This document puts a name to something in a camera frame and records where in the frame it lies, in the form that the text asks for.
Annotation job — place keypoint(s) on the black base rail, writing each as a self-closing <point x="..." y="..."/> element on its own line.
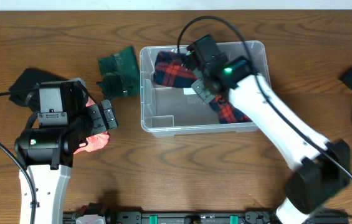
<point x="98" y="213"/>

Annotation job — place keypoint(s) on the clear plastic storage bin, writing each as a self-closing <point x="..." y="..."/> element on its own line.
<point x="167" y="111"/>

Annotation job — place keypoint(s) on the black folded cloth left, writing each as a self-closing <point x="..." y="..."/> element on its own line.
<point x="29" y="79"/>

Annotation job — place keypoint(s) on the red navy plaid shirt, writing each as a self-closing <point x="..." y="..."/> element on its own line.
<point x="170" y="72"/>

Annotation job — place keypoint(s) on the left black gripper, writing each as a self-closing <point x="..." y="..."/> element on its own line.
<point x="98" y="125"/>

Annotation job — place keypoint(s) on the dark green folded cloth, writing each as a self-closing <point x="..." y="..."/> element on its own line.
<point x="120" y="74"/>

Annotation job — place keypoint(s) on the white label in bin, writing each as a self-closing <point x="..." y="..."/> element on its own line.
<point x="189" y="91"/>

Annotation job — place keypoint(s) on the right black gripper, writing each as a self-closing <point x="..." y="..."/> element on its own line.
<point x="199" y="86"/>

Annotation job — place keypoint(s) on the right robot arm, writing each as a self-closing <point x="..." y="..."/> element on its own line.
<point x="321" y="168"/>

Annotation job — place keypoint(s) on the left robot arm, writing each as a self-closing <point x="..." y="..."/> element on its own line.
<point x="46" y="150"/>

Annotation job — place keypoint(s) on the pink salmon garment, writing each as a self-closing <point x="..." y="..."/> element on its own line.
<point x="94" y="143"/>

